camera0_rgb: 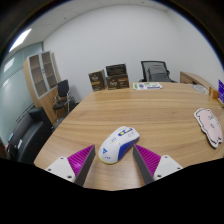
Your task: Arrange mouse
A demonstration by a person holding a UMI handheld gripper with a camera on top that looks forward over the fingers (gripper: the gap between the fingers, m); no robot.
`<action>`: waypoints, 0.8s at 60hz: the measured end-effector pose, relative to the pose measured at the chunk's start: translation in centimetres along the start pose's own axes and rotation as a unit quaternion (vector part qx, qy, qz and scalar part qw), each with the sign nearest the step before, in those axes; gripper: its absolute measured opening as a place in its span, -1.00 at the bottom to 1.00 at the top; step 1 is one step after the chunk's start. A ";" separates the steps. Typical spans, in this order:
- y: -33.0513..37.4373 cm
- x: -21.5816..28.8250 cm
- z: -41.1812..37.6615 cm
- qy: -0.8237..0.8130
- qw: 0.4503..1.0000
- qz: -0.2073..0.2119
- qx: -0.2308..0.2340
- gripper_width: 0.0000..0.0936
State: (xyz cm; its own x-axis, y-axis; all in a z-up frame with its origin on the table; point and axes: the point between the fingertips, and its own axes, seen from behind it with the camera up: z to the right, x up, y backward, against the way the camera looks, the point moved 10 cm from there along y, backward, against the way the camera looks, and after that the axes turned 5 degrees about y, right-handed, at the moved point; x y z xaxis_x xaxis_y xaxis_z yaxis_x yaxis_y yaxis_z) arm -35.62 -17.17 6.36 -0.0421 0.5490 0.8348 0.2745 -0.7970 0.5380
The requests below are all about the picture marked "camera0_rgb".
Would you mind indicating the wooden glass-door shelf cabinet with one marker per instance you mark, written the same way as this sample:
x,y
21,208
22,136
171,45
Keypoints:
x,y
40,78

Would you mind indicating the white blue yellow computer mouse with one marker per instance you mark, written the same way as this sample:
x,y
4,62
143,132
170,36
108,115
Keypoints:
x,y
116,146

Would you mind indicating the pink pig-shaped mouse pad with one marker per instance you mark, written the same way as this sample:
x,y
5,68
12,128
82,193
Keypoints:
x,y
210,126

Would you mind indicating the wooden side desk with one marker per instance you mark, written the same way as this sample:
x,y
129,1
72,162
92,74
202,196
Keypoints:
x,y
195,79

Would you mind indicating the tall brown cardboard box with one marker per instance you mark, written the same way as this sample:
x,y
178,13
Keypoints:
x,y
97,80

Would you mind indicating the purple product box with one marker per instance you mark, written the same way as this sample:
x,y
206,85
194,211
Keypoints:
x,y
221,91

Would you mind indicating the black leather sofa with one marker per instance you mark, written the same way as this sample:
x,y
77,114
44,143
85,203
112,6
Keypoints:
x,y
30,136

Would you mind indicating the black visitor chair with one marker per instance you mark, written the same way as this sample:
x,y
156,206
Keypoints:
x,y
62,96

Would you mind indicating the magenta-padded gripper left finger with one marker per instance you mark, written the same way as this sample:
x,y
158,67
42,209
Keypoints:
x,y
63,167

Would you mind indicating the black mesh office chair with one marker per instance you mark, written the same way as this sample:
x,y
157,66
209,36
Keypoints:
x,y
156,71

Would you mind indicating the white printed sheet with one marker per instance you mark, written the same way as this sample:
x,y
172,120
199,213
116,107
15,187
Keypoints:
x,y
147,86

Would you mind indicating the ceiling light panel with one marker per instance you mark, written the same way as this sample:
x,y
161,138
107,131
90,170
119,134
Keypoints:
x,y
20,39

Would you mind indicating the grey round mouse pad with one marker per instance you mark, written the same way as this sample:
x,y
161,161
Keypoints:
x,y
200,88

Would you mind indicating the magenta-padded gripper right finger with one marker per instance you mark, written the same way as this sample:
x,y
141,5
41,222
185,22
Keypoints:
x,y
165,166

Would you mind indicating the dark flat cardboard box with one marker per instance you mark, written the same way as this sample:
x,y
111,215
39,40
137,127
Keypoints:
x,y
116,70

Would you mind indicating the small brown cardboard box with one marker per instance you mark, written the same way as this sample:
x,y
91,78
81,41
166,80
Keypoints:
x,y
213,93

